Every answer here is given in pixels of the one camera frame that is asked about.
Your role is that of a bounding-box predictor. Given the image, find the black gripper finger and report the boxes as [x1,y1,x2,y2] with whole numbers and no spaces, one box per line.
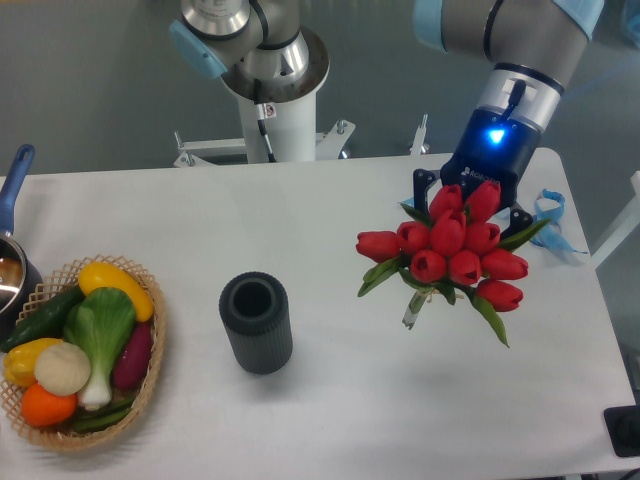
[501,207,533,239]
[412,168,440,212]

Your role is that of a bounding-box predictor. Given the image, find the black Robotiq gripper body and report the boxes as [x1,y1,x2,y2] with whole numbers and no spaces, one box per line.
[440,109,541,209]

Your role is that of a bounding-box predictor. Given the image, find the red tulip bouquet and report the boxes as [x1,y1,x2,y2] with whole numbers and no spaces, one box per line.
[355,181,548,345]

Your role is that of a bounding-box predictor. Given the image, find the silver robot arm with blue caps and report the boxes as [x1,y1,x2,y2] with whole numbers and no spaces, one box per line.
[169,1,603,236]

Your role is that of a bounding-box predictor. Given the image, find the blue ribbon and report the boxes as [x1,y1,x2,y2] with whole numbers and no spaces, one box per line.
[530,189,588,262]

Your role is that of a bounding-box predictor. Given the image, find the dark grey ribbed vase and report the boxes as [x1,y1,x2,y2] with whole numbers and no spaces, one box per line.
[219,271,293,375]

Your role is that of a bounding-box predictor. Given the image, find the black device at table edge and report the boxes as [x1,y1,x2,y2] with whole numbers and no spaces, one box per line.
[603,405,639,458]

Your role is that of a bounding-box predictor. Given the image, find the purple sweet potato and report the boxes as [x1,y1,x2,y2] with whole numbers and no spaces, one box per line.
[112,322,153,390]

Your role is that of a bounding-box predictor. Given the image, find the yellow squash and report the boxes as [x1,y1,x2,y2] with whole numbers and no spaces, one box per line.
[77,261,155,323]

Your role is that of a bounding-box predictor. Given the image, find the green bok choy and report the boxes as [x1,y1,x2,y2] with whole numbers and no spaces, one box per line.
[63,287,136,411]

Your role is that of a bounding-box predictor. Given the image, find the woven wicker basket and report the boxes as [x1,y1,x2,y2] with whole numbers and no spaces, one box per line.
[1,255,166,451]

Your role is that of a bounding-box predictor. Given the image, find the dark green cucumber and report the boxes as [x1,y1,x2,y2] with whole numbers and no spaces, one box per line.
[1,285,85,353]

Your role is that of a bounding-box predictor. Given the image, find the cream white round vegetable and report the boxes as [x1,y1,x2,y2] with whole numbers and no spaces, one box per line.
[34,342,91,396]

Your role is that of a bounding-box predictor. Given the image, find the green bean pods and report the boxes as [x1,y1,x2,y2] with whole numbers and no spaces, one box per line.
[70,397,134,434]

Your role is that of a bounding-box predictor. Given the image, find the yellow bell pepper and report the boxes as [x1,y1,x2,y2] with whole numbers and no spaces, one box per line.
[3,338,63,388]

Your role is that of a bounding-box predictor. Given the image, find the orange fruit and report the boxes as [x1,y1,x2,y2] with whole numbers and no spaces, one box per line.
[21,383,78,427]

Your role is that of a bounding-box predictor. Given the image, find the white frame at right edge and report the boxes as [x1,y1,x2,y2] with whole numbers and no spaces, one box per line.
[591,171,639,269]

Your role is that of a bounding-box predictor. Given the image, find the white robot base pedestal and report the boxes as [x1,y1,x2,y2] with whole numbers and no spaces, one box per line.
[174,27,356,167]

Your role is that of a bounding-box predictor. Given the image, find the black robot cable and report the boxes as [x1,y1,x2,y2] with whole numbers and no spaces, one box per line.
[252,78,278,164]

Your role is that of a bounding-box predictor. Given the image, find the blue handled saucepan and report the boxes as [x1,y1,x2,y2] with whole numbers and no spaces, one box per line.
[1,144,42,341]

